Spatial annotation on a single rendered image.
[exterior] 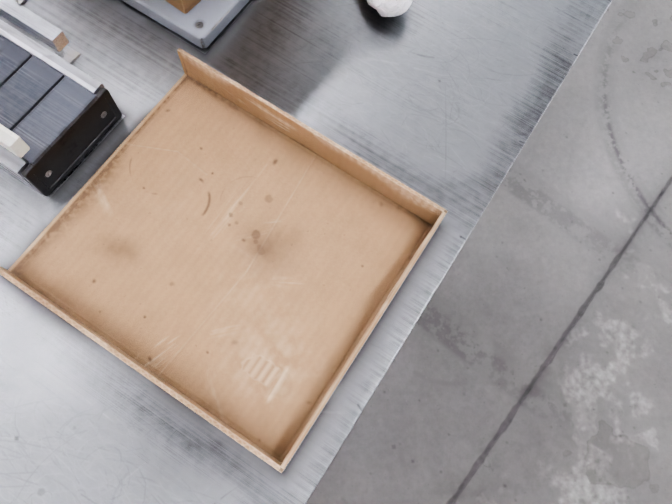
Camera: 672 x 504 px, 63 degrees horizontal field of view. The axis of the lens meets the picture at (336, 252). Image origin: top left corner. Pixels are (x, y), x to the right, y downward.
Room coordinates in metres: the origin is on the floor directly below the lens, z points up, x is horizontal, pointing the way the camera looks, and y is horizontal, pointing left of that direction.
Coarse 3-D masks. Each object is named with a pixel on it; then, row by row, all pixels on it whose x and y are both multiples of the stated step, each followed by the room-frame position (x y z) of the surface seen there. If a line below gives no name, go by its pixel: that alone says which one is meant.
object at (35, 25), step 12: (0, 0) 0.27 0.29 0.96; (12, 0) 0.27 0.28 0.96; (0, 12) 0.27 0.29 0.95; (12, 12) 0.26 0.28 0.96; (24, 12) 0.27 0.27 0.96; (24, 24) 0.26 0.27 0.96; (36, 24) 0.26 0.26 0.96; (48, 24) 0.26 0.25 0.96; (36, 36) 0.25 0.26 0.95; (48, 36) 0.25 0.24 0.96; (60, 36) 0.25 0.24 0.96; (60, 48) 0.25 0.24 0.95
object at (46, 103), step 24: (0, 48) 0.28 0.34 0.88; (0, 72) 0.26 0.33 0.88; (24, 72) 0.26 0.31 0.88; (48, 72) 0.27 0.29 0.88; (0, 96) 0.23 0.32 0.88; (24, 96) 0.24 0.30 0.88; (48, 96) 0.24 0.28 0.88; (72, 96) 0.25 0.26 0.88; (96, 96) 0.25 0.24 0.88; (0, 120) 0.21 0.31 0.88; (24, 120) 0.22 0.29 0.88; (48, 120) 0.22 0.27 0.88; (72, 120) 0.22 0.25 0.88; (48, 144) 0.20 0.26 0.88
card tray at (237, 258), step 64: (192, 64) 0.32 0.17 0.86; (192, 128) 0.26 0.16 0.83; (256, 128) 0.27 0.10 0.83; (128, 192) 0.18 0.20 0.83; (192, 192) 0.19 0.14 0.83; (256, 192) 0.21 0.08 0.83; (320, 192) 0.22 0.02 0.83; (384, 192) 0.23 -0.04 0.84; (64, 256) 0.11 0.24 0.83; (128, 256) 0.12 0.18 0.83; (192, 256) 0.13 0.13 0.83; (256, 256) 0.14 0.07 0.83; (320, 256) 0.15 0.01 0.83; (384, 256) 0.17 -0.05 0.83; (128, 320) 0.07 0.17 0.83; (192, 320) 0.08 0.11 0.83; (256, 320) 0.09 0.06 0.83; (320, 320) 0.10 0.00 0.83; (192, 384) 0.02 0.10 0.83; (256, 384) 0.03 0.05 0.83; (320, 384) 0.04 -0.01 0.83; (256, 448) -0.02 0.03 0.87
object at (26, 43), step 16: (0, 32) 0.30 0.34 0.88; (16, 32) 0.30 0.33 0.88; (32, 48) 0.29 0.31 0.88; (48, 64) 0.28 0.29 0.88; (64, 64) 0.28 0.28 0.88; (80, 80) 0.27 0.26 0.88; (96, 80) 0.27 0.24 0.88; (96, 112) 0.24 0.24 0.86; (112, 112) 0.26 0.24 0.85; (80, 128) 0.22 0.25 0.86; (96, 128) 0.24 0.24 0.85; (64, 144) 0.21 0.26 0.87; (80, 144) 0.22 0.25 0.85; (0, 160) 0.17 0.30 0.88; (16, 160) 0.18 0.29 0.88; (48, 160) 0.19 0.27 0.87; (64, 160) 0.20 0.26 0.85; (80, 160) 0.21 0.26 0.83; (16, 176) 0.18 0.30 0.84; (32, 176) 0.17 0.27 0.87; (48, 176) 0.18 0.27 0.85; (64, 176) 0.19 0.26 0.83; (48, 192) 0.17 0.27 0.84
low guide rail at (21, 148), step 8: (0, 128) 0.19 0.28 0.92; (0, 136) 0.18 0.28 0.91; (8, 136) 0.18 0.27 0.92; (16, 136) 0.18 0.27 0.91; (0, 144) 0.18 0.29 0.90; (8, 144) 0.17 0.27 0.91; (16, 144) 0.18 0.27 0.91; (24, 144) 0.18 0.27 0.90; (16, 152) 0.17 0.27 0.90; (24, 152) 0.18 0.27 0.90
